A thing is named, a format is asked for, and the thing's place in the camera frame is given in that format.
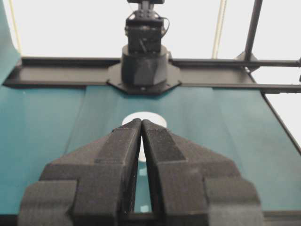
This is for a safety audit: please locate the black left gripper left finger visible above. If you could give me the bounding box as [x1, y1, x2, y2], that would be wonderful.
[17, 119, 142, 226]

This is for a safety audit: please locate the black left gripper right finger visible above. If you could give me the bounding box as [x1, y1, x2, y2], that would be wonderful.
[142, 120, 263, 226]

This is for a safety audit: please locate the white paper cup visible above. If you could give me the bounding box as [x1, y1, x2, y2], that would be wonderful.
[122, 111, 167, 163]

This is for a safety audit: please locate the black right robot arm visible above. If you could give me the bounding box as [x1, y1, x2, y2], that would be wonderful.
[119, 0, 264, 226]

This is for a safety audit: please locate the black aluminium frame rail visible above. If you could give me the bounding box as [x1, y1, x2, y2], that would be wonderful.
[4, 57, 301, 95]

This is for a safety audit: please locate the black upright frame post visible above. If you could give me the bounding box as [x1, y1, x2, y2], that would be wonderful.
[236, 0, 263, 63]

